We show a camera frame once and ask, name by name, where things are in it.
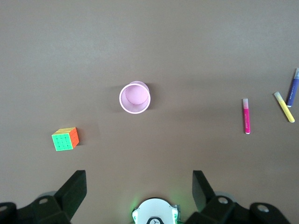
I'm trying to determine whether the brown table cover mat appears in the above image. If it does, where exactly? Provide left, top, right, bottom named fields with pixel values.
left=0, top=0, right=299, bottom=224

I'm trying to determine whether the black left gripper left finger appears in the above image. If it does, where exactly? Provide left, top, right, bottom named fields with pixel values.
left=0, top=169, right=87, bottom=224

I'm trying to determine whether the multicolour puzzle cube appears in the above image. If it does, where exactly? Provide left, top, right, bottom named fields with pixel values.
left=51, top=127, right=80, bottom=152

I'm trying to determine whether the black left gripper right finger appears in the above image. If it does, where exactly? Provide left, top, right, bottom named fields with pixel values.
left=186, top=170, right=292, bottom=224

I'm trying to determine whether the purple marker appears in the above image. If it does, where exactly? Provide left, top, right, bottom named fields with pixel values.
left=286, top=68, right=299, bottom=108

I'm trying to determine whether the pink marker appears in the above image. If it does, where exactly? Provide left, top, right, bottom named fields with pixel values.
left=242, top=98, right=251, bottom=135

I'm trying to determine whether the yellow marker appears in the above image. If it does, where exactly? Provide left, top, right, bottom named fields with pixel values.
left=273, top=91, right=296, bottom=123

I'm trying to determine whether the pink mesh cup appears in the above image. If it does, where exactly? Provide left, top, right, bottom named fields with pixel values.
left=119, top=81, right=151, bottom=115

